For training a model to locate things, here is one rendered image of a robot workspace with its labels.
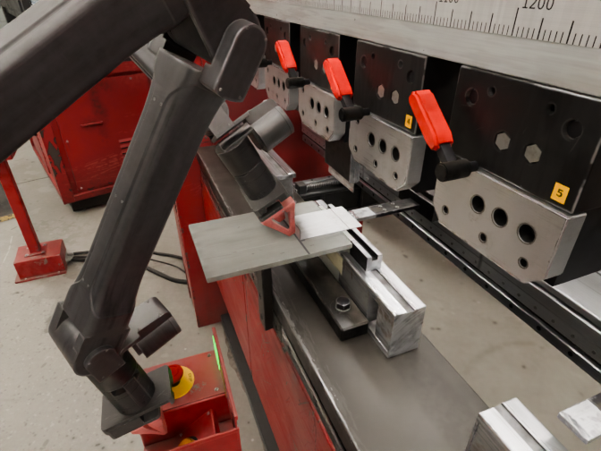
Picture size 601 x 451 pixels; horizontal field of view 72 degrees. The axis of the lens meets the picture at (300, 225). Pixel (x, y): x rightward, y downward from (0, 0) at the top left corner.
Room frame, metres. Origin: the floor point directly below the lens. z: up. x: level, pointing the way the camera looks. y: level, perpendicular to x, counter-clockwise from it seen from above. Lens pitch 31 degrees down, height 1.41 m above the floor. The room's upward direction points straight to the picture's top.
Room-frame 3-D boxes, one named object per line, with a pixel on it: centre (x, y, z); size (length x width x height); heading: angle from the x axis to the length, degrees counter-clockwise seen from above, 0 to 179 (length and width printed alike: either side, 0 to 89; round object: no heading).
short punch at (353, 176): (0.70, -0.08, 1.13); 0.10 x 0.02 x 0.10; 22
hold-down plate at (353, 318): (0.65, -0.04, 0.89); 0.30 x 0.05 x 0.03; 22
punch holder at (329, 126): (0.73, -0.06, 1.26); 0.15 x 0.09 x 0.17; 22
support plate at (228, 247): (0.65, 0.06, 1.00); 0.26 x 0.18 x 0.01; 112
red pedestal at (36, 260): (1.86, 1.45, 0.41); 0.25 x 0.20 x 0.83; 112
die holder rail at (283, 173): (1.21, 0.13, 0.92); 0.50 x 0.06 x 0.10; 22
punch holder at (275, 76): (0.91, 0.01, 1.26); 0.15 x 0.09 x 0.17; 22
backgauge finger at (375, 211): (0.76, -0.22, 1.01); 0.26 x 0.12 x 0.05; 112
